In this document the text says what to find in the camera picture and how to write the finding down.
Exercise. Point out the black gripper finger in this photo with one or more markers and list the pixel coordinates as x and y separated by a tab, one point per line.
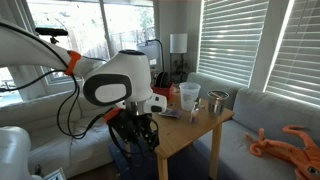
127	142
154	141

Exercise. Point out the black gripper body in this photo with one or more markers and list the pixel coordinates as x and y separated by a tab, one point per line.
131	126

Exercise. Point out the silver metal cup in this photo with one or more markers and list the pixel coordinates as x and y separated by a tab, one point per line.
216	105

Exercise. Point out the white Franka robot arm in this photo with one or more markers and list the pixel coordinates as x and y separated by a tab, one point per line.
126	66

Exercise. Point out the translucent plastic cup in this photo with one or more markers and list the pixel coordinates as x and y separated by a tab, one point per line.
190	95

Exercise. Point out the dark floor rug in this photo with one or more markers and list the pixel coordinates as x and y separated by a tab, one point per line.
140	166

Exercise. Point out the wooden square table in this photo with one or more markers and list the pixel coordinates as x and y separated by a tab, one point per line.
180	130

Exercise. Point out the small clear bottle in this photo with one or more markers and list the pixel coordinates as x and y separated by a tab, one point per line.
194	115

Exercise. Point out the small orange container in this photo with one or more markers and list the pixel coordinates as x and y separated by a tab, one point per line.
174	96

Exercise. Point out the black discs stack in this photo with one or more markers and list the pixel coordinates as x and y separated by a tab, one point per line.
162	79

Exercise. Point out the white outdoor tank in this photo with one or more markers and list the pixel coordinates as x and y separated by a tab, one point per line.
151	53

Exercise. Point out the white leather sofa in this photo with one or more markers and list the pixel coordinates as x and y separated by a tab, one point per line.
50	143

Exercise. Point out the white framed sign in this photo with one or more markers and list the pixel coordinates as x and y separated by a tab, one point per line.
55	175

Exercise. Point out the gray fabric sofa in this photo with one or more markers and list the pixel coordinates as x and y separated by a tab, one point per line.
266	113

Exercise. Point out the orange octopus plush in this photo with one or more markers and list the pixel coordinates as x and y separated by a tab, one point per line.
293	153

